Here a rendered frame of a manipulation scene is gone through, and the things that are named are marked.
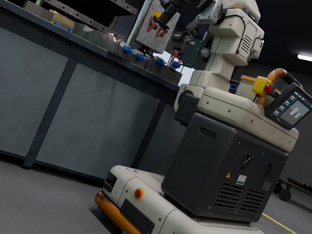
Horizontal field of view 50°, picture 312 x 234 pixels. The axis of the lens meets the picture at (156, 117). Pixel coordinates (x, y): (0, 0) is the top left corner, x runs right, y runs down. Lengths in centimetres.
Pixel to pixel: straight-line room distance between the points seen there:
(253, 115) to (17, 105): 122
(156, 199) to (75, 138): 75
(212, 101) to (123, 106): 78
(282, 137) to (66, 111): 116
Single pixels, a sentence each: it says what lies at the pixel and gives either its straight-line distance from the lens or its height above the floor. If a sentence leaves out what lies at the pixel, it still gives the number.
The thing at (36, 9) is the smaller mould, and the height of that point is 85.
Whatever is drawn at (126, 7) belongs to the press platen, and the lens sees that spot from 293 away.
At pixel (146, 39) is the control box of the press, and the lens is 306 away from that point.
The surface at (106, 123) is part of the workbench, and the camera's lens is 207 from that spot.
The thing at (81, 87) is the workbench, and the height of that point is 55.
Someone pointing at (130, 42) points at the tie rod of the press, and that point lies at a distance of 286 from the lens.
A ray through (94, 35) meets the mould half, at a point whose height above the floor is 86.
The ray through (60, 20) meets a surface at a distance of 277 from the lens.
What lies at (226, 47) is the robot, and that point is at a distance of 178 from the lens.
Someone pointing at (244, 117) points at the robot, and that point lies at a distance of 137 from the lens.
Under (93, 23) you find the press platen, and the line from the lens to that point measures 284.
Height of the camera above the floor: 65
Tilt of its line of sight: 2 degrees down
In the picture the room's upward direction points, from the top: 24 degrees clockwise
